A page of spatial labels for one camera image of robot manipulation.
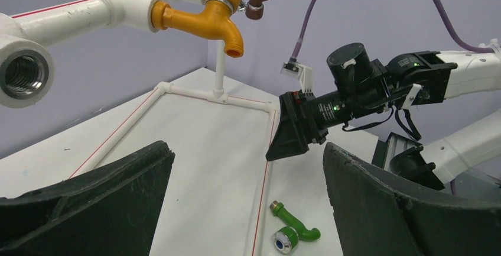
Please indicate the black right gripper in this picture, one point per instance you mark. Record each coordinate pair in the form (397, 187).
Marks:
(304, 119)

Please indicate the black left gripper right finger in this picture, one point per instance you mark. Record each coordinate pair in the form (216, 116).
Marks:
(379, 213)

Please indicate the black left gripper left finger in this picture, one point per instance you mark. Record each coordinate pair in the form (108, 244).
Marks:
(111, 210)

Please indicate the green water faucet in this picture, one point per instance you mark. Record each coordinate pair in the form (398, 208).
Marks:
(287, 238)

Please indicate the white PVC pipe frame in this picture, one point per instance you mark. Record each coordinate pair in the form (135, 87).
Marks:
(27, 68)

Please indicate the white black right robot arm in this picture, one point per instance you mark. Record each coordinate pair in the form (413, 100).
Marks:
(365, 87)

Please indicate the orange water faucet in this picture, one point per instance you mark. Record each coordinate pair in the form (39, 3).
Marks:
(213, 23)

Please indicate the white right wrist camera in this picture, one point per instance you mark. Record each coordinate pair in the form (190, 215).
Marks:
(302, 73)

